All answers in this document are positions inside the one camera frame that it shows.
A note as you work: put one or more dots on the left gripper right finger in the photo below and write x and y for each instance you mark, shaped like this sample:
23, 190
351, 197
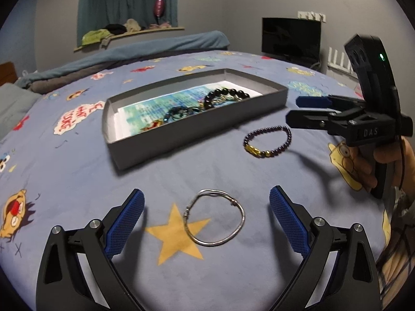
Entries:
353, 284

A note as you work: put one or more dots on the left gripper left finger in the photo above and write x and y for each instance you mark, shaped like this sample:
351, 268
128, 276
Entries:
61, 284

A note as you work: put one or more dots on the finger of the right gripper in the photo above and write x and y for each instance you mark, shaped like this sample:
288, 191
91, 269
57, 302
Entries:
308, 119
313, 102

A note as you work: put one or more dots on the silver bangle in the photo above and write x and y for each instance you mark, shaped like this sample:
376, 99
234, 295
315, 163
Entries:
214, 217

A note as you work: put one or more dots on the right forearm patterned sleeve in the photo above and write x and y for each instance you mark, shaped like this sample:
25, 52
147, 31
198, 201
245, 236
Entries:
396, 262

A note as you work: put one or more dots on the person's right hand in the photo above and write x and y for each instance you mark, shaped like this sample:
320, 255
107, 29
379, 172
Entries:
400, 155

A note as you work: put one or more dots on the white wifi router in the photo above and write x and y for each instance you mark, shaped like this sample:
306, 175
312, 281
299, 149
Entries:
340, 62

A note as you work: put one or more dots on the black monitor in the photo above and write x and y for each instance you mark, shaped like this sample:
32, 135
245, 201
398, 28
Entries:
292, 39

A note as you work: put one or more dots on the blue folded blanket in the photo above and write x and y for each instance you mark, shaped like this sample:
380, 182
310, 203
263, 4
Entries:
50, 80

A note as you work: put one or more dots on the blue cartoon bedsheet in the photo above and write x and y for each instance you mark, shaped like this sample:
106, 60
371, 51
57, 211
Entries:
56, 169

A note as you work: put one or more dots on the grey cardboard tray box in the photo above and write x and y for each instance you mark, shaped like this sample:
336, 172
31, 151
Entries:
129, 149

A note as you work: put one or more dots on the pink balloon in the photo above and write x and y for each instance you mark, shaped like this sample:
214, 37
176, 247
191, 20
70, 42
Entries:
159, 10

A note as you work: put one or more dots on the printed paper sheet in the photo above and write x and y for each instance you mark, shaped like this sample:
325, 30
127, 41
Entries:
144, 115

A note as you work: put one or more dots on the wooden window sill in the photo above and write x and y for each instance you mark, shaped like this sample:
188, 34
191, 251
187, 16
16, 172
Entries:
105, 42

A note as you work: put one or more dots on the beige cloth on sill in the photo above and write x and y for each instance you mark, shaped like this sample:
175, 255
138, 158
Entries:
132, 26

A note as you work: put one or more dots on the black cloth on sill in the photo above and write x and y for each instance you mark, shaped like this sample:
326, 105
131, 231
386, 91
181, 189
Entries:
116, 29

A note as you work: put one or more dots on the wooden headboard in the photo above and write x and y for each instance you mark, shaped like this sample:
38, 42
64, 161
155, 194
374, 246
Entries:
7, 73

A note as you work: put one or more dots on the green cloth on sill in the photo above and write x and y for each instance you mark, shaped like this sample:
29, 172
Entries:
95, 36

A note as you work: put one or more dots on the white wall hook rack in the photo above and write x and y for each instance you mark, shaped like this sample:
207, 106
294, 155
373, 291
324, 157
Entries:
311, 15

